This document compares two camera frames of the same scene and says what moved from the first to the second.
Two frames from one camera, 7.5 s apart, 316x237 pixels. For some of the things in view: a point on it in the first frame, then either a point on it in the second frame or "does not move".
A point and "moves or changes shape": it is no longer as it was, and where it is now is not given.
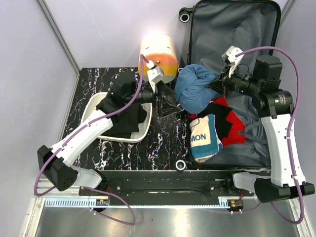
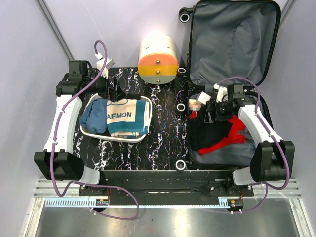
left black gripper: [163, 108] → [113, 94]
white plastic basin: [111, 134] does not move
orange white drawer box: [161, 49] does not move
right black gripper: [222, 85] → [218, 116]
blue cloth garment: [191, 89] → [94, 117]
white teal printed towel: [204, 141] → [128, 118]
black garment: [126, 116] moves or changes shape
